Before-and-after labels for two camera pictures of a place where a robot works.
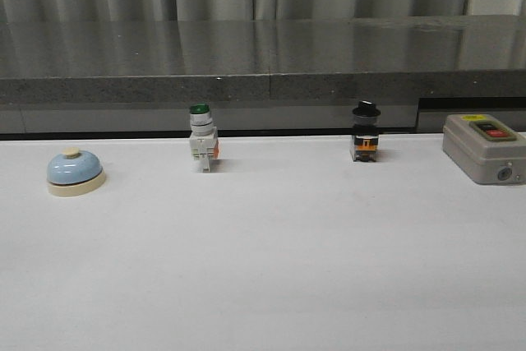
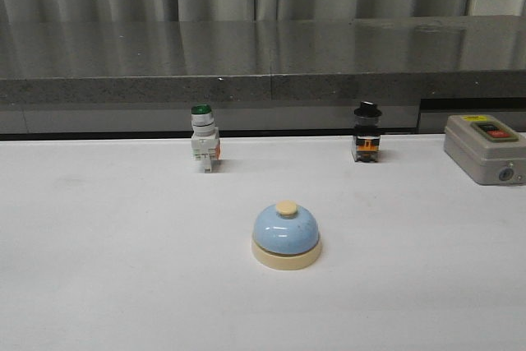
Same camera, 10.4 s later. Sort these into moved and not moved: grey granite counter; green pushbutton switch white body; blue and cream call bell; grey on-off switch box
Moved: blue and cream call bell
Not moved: grey on-off switch box; grey granite counter; green pushbutton switch white body
